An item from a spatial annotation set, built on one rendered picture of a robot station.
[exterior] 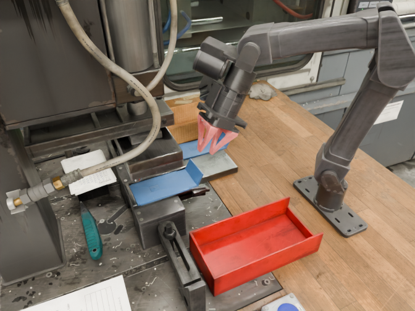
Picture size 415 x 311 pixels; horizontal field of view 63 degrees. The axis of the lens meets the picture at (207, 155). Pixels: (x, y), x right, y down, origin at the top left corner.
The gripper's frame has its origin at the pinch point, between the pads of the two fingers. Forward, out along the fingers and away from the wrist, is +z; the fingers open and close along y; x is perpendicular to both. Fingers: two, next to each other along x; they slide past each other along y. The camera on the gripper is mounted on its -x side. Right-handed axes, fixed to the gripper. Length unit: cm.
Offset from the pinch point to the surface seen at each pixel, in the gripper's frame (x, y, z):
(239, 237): 13.4, -8.9, 13.6
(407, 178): -51, -197, 7
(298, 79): -55, -68, -21
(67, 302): 12.3, 22.9, 31.7
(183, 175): -1.3, 1.7, 8.2
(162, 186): 0.3, 6.7, 11.0
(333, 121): -57, -108, -9
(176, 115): -36.2, -9.3, 4.6
